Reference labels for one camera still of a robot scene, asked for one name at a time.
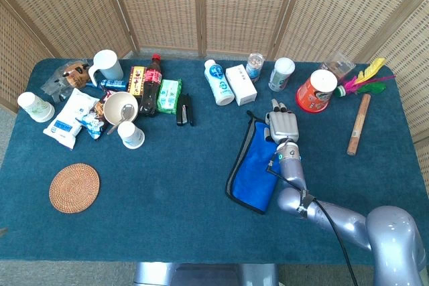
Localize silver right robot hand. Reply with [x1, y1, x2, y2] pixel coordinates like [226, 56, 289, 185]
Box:
[263, 98, 300, 145]

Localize grey and blue cloth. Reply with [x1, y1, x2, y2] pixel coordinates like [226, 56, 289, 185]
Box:
[225, 110, 282, 216]

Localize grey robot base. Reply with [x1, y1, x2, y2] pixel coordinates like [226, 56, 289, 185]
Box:
[133, 262, 279, 286]

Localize orange instant noodle cup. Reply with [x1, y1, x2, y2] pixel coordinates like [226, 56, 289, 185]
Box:
[295, 69, 338, 114]

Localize white and green canister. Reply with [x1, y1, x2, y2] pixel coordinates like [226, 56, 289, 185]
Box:
[268, 57, 296, 92]

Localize white carton box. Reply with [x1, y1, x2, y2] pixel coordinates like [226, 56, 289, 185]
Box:
[225, 64, 258, 106]

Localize clear jar colourful contents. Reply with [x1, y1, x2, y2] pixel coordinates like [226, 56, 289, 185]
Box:
[245, 52, 265, 83]

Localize wooden rolling pin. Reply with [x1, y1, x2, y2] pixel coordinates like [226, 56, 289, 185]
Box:
[347, 93, 372, 157]

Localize white bottle blue label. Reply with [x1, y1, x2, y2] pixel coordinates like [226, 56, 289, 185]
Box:
[204, 59, 235, 106]

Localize clear plastic package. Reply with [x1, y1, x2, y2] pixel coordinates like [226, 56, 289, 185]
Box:
[320, 52, 356, 82]

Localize round woven rattan coaster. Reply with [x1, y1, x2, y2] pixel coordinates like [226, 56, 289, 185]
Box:
[49, 163, 101, 214]

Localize colourful feather shuttlecock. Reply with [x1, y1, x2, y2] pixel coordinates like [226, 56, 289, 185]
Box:
[336, 58, 397, 98]

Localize black stapler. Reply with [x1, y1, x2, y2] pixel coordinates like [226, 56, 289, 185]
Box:
[176, 93, 194, 127]

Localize green wet wipes pack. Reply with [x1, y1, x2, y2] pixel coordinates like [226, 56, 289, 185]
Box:
[156, 78, 183, 115]

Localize paper cup with green print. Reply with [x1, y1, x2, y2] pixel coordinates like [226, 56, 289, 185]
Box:
[17, 91, 56, 123]

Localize blue carpet table cover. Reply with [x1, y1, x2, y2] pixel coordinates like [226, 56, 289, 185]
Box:
[0, 57, 429, 265]

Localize white snack bag blue label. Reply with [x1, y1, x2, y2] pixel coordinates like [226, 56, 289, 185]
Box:
[42, 88, 101, 150]

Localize cola bottle red label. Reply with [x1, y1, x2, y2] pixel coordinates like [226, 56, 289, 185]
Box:
[138, 54, 164, 118]

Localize brown and blue snack bag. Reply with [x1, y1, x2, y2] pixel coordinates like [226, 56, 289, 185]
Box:
[76, 90, 117, 141]

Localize paper cup with blue print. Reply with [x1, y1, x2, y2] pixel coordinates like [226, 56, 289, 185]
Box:
[117, 121, 145, 150]

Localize yellow and red snack box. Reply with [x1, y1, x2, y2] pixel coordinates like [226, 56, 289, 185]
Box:
[128, 66, 147, 97]

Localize metal spoon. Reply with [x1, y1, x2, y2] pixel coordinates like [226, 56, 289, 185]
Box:
[107, 104, 135, 135]

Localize beige bowl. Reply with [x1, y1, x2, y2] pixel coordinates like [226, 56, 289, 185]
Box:
[103, 91, 139, 125]

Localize wicker folding screen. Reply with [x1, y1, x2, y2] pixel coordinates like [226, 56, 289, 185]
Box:
[0, 0, 429, 146]

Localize clear bag with brown bread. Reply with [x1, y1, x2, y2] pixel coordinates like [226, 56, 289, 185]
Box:
[40, 60, 93, 103]

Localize small blue tube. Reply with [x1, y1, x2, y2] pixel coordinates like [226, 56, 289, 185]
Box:
[86, 79, 128, 92]

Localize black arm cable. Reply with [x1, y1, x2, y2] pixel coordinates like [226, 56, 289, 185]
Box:
[265, 160, 359, 286]

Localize pale blue mug white handle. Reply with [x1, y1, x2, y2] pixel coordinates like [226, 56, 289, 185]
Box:
[88, 49, 125, 88]

